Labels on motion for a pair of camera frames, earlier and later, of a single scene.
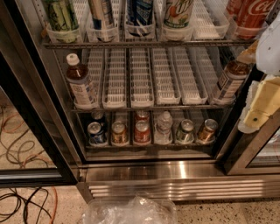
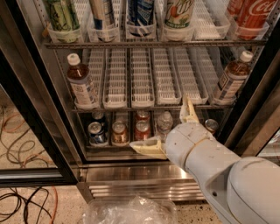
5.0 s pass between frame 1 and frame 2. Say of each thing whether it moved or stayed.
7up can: stayed
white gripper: moved
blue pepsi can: stayed
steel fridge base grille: stayed
